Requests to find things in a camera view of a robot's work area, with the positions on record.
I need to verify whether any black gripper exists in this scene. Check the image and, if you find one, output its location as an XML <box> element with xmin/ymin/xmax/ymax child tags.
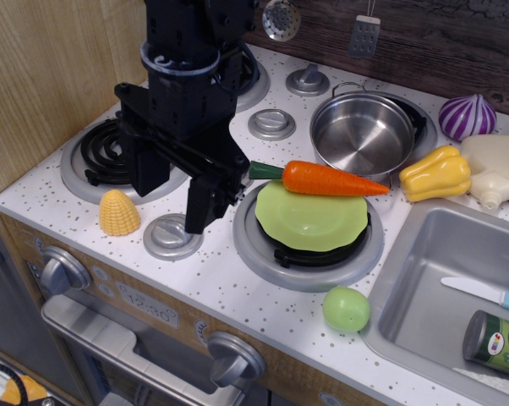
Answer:
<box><xmin>114</xmin><ymin>63</ymin><xmax>249</xmax><ymax>234</ymax></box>

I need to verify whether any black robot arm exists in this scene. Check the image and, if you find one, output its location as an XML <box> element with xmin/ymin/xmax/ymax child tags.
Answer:
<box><xmin>114</xmin><ymin>1</ymin><xmax>257</xmax><ymax>234</ymax></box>

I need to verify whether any orange toy carrot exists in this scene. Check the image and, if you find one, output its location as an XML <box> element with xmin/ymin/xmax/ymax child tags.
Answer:
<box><xmin>249</xmin><ymin>161</ymin><xmax>390</xmax><ymax>197</ymax></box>

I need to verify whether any light green plate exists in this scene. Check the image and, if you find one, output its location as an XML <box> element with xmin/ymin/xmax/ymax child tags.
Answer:
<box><xmin>254</xmin><ymin>180</ymin><xmax>368</xmax><ymax>252</ymax></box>

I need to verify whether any front silver stove knob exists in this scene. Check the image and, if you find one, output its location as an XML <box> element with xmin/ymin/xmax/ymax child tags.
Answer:
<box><xmin>143</xmin><ymin>213</ymin><xmax>204</xmax><ymax>261</ymax></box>

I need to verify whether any silver stove knob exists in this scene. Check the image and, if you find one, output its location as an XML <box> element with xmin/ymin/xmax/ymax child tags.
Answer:
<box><xmin>285</xmin><ymin>63</ymin><xmax>330</xmax><ymax>96</ymax></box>
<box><xmin>248</xmin><ymin>108</ymin><xmax>296</xmax><ymax>141</ymax></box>
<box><xmin>143</xmin><ymin>213</ymin><xmax>204</xmax><ymax>261</ymax></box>

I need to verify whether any yellow toy corn cob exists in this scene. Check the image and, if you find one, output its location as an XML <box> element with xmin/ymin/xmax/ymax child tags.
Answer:
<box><xmin>99</xmin><ymin>189</ymin><xmax>140</xmax><ymax>236</ymax></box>

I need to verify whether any front left burner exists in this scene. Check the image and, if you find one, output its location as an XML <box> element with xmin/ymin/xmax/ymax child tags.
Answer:
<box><xmin>60</xmin><ymin>118</ymin><xmax>188</xmax><ymax>205</ymax></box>

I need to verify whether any burner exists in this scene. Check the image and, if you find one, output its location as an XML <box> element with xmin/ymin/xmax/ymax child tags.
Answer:
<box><xmin>378</xmin><ymin>92</ymin><xmax>438</xmax><ymax>169</ymax></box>
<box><xmin>236</xmin><ymin>43</ymin><xmax>271</xmax><ymax>113</ymax></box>
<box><xmin>60</xmin><ymin>118</ymin><xmax>188</xmax><ymax>205</ymax></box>
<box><xmin>233</xmin><ymin>184</ymin><xmax>384</xmax><ymax>293</ymax></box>

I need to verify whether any middle silver stove knob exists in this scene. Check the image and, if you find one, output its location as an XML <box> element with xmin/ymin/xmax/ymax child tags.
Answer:
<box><xmin>248</xmin><ymin>108</ymin><xmax>296</xmax><ymax>141</ymax></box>

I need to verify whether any oven clock display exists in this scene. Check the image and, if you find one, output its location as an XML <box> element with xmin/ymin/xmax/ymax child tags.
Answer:
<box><xmin>115</xmin><ymin>282</ymin><xmax>179</xmax><ymax>329</ymax></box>

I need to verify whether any back left burner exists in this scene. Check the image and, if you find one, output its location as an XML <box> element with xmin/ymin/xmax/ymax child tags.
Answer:
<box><xmin>236</xmin><ymin>43</ymin><xmax>271</xmax><ymax>113</ymax></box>

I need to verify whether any left oven dial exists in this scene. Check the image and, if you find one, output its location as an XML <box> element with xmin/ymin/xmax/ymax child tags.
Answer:
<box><xmin>41</xmin><ymin>245</ymin><xmax>92</xmax><ymax>296</ymax></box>

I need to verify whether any oven dial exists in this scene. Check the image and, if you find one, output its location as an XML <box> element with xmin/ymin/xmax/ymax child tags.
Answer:
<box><xmin>207</xmin><ymin>332</ymin><xmax>266</xmax><ymax>387</ymax></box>
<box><xmin>41</xmin><ymin>245</ymin><xmax>92</xmax><ymax>296</ymax></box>

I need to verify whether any front right burner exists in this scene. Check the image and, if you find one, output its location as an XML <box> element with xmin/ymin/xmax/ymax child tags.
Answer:
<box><xmin>233</xmin><ymin>184</ymin><xmax>384</xmax><ymax>293</ymax></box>

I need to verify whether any back silver stove knob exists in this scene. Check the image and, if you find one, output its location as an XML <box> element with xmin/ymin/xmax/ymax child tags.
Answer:
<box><xmin>285</xmin><ymin>63</ymin><xmax>330</xmax><ymax>96</ymax></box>

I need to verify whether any right oven dial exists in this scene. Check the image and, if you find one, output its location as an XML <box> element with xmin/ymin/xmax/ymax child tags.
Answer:
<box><xmin>207</xmin><ymin>332</ymin><xmax>266</xmax><ymax>387</ymax></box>

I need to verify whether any stainless steel pot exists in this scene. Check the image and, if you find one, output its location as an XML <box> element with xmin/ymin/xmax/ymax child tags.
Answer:
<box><xmin>309</xmin><ymin>82</ymin><xmax>415</xmax><ymax>183</ymax></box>

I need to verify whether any hanging silver skimmer ladle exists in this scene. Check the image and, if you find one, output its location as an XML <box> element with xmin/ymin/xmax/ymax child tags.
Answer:
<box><xmin>262</xmin><ymin>0</ymin><xmax>301</xmax><ymax>42</ymax></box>

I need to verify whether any hanging silver spatula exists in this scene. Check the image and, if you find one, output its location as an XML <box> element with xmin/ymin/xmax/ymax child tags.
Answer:
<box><xmin>348</xmin><ymin>0</ymin><xmax>381</xmax><ymax>58</ymax></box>

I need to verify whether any back right burner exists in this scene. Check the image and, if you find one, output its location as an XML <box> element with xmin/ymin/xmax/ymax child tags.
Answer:
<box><xmin>378</xmin><ymin>92</ymin><xmax>438</xmax><ymax>169</ymax></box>

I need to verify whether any silver sink basin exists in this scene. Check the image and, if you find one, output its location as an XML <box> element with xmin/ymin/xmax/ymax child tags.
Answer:
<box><xmin>362</xmin><ymin>200</ymin><xmax>509</xmax><ymax>405</ymax></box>

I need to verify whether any yellow toy bell pepper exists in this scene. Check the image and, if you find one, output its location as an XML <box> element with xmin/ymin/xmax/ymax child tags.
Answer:
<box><xmin>399</xmin><ymin>145</ymin><xmax>471</xmax><ymax>202</ymax></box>

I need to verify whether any purple toy onion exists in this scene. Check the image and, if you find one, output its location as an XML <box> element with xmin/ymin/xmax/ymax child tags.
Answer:
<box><xmin>438</xmin><ymin>94</ymin><xmax>497</xmax><ymax>141</ymax></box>

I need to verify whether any cream toy bottle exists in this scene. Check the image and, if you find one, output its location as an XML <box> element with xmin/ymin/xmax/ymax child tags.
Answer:
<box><xmin>461</xmin><ymin>134</ymin><xmax>509</xmax><ymax>210</ymax></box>

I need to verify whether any green toy can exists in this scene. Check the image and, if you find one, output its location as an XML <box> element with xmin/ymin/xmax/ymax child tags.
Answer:
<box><xmin>462</xmin><ymin>310</ymin><xmax>509</xmax><ymax>375</ymax></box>

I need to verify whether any white toy knife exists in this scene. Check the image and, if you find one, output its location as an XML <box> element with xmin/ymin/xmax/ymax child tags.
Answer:
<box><xmin>441</xmin><ymin>277</ymin><xmax>509</xmax><ymax>310</ymax></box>

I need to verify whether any silver oven door handle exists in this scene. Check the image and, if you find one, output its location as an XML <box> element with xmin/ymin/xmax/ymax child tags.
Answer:
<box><xmin>41</xmin><ymin>295</ymin><xmax>245</xmax><ymax>405</ymax></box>

